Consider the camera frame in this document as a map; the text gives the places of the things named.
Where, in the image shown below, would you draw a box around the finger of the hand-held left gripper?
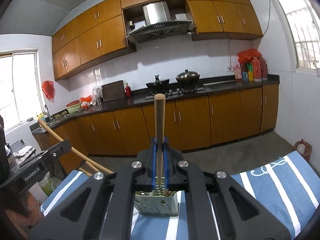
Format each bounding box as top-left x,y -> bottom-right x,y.
40,139 -> 72,166

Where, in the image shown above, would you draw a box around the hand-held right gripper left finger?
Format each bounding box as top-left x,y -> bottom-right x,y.
27,136 -> 158,240

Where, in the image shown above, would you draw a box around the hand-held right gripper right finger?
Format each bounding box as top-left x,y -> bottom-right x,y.
162,136 -> 292,240

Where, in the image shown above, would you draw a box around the green perforated utensil holder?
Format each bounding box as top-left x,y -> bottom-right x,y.
134,176 -> 180,217

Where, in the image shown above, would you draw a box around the person's left hand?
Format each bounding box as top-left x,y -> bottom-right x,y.
5,191 -> 45,223

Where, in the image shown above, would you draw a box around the white bucket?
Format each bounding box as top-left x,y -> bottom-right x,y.
37,171 -> 57,197

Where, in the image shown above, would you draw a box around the white cloth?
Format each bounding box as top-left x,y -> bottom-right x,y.
15,147 -> 33,157

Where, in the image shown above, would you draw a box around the metal faucet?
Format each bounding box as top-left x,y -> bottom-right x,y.
44,104 -> 53,122

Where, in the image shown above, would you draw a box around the green basin with red lid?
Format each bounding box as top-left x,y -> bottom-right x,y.
66,100 -> 82,113

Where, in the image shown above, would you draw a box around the wooden lower kitchen cabinets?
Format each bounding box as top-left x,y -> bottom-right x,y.
32,84 -> 279,173

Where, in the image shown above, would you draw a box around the red and white packet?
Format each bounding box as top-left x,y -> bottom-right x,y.
79,95 -> 92,109

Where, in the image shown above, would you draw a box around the glass jars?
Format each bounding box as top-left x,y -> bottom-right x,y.
92,86 -> 103,104

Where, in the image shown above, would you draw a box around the sliding kitchen window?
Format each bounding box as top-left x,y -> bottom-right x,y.
0,51 -> 42,130

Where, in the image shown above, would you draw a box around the gas stove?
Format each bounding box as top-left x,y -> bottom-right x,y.
145,85 -> 206,99

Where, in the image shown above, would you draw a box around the dark wooden cutting board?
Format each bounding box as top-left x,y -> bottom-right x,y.
101,80 -> 125,102

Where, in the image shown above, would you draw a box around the black cooking pot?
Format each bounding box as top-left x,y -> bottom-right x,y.
146,74 -> 170,88

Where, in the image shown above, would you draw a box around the wok with lid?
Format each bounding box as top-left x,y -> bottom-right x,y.
176,69 -> 200,83

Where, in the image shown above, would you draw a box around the blue striped tablecloth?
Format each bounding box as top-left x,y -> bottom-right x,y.
40,152 -> 320,240

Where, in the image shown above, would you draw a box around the red bucket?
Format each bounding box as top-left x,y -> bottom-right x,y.
294,139 -> 312,164

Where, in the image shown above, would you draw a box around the steel range hood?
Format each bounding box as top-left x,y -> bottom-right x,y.
126,1 -> 195,43

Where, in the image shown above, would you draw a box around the crumpled red plastic bag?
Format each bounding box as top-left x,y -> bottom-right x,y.
237,49 -> 262,62

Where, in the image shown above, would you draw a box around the barred kitchen window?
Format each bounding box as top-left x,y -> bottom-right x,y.
269,0 -> 320,72

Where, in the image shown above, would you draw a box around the wooden upper wall cabinets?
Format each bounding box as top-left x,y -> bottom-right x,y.
52,0 -> 263,81

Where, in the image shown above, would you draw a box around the wall cable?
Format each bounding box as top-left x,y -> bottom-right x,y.
228,0 -> 273,68

